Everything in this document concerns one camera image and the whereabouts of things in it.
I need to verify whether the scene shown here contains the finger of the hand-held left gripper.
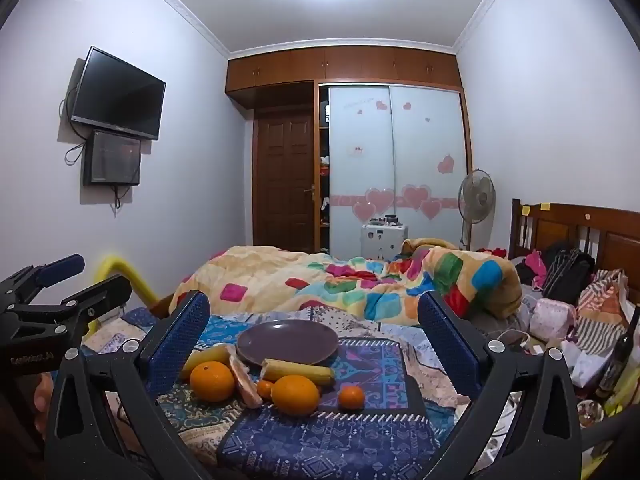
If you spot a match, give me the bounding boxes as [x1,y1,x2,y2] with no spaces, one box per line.
[0,254,86,307]
[14,275,133,347]

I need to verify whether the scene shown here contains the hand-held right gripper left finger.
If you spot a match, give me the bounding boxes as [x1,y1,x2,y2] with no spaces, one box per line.
[44,290,211,480]

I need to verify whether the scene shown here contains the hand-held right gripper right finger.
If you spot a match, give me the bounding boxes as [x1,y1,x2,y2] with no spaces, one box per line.
[417,290,583,480]

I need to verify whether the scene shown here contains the yellow banana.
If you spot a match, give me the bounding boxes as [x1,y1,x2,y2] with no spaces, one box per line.
[261,358,335,387]
[180,345,233,379]

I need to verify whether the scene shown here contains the large orange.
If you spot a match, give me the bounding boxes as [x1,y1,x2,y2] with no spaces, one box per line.
[270,375,321,417]
[189,361,236,403]

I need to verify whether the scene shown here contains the bread toy slice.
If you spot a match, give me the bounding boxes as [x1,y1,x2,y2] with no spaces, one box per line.
[227,352,252,386]

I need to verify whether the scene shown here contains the brown bowl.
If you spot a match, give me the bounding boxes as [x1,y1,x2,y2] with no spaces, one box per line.
[236,321,339,367]

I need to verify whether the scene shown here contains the person's left hand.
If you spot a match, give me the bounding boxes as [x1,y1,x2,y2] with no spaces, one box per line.
[33,372,54,442]

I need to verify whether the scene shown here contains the pink bag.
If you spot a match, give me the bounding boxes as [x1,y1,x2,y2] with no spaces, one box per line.
[532,297,577,339]

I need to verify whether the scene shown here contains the white box appliance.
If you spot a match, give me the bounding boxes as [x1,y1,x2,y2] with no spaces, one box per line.
[361,222,412,261]

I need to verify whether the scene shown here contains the pink clothes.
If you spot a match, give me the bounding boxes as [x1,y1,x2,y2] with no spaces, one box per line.
[522,250,548,291]

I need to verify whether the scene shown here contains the colourful checked blanket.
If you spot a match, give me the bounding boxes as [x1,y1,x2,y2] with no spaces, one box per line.
[170,245,523,331]

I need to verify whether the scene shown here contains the black bag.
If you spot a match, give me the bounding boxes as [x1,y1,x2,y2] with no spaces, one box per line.
[542,242,596,301]

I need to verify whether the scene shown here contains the blue patterned blanket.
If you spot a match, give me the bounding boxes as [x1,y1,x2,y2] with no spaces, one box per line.
[82,305,471,480]

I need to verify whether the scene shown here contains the standing fan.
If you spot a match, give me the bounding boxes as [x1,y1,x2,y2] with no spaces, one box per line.
[458,168,496,252]

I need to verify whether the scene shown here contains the pink heart stickers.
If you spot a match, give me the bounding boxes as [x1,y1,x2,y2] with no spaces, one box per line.
[327,100,458,222]

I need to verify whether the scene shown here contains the dark wine bottle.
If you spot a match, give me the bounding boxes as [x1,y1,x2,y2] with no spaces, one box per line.
[595,305,640,402]

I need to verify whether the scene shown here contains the yellow bag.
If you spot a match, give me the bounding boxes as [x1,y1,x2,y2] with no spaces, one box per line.
[602,370,640,417]

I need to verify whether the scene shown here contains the wardrobe with frosted sliding doors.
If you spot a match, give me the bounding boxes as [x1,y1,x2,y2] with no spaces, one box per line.
[314,80,473,261]

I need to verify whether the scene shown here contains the brown wooden door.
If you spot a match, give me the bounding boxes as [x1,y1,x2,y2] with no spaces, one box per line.
[252,107,317,253]

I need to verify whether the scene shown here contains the wooden bed headboard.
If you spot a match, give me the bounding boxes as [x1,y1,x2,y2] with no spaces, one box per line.
[509,199,640,306]

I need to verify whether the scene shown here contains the wooden overhead cabinets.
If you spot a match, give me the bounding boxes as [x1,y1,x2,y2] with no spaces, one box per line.
[225,45,463,108]

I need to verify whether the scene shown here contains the yellow foam rail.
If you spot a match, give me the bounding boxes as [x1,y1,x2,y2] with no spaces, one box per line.
[97,255,157,307]

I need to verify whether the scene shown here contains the small black wall monitor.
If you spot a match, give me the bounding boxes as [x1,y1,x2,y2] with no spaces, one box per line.
[82,130,142,187]

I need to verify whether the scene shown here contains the black wall television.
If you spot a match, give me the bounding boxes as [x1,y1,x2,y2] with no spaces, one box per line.
[69,46,167,141]

